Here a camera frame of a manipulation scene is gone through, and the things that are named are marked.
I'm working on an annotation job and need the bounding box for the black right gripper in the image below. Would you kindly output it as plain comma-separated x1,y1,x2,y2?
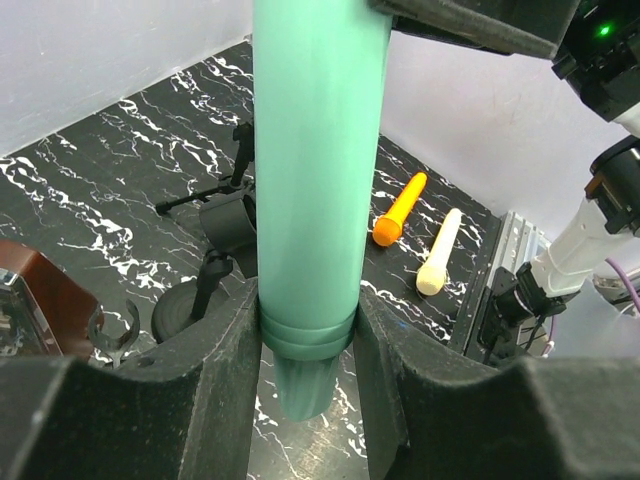
368,0,639,122

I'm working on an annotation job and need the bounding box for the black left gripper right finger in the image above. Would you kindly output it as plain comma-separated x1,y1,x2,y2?
353,290,639,479

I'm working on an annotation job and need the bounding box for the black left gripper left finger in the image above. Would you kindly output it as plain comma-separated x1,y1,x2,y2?
1,281,262,479

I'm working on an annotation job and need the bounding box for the beige microphone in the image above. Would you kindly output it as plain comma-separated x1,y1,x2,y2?
416,208,462,296

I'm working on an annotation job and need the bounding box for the orange microphone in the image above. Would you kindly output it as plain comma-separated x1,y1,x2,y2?
372,172,428,247

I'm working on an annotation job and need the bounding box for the mint green microphone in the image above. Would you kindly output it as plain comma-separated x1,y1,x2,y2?
253,1,392,421

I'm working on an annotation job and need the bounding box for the black tripod microphone stand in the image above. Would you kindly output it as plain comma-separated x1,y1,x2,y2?
154,121,255,215

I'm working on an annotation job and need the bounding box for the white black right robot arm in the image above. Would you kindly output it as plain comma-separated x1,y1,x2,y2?
370,1,639,359

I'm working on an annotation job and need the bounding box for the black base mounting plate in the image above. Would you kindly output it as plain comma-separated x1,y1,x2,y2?
448,211,521,362

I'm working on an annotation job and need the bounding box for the brown wooden metronome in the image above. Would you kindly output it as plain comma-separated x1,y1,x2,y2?
1,238,104,361

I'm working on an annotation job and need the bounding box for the black marble pattern mat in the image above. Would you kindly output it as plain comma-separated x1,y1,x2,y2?
0,39,501,480

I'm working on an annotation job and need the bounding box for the aluminium frame rail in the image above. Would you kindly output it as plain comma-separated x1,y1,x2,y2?
491,211,550,274

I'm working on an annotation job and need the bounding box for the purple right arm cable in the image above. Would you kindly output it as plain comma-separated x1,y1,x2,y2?
544,259,640,356

